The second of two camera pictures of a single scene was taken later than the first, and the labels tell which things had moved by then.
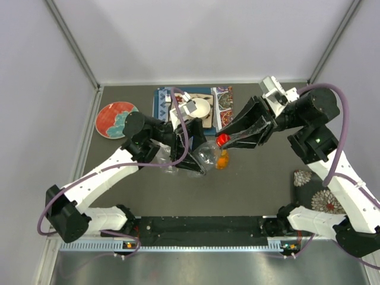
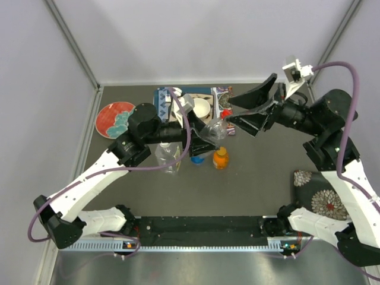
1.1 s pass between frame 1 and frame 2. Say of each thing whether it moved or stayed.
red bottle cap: moved
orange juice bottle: stayed
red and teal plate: stayed
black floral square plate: stayed
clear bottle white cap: stayed
